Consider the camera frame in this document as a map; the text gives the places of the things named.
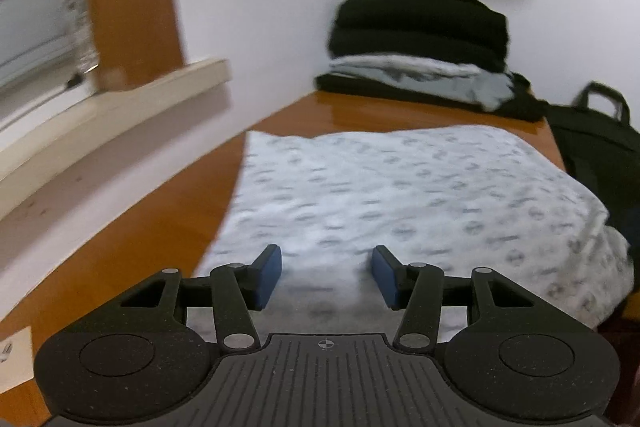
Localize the grey folded garment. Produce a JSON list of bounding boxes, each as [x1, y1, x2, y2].
[[327, 54, 516, 112]]

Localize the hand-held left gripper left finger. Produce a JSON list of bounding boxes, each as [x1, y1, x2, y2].
[[120, 244, 282, 353]]

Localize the beige window sill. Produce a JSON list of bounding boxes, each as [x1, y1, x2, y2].
[[0, 58, 233, 220]]

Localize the black laptop bag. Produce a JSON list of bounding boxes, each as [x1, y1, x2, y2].
[[547, 82, 640, 258]]

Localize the white checker-print pants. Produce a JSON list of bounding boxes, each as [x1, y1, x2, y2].
[[200, 124, 636, 348]]

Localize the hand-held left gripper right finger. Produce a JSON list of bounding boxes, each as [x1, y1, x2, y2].
[[372, 245, 533, 352]]

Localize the black folded garment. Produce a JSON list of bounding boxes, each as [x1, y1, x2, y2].
[[315, 72, 550, 122]]

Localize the stack of folded clothes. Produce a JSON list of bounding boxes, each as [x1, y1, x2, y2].
[[327, 0, 511, 72]]

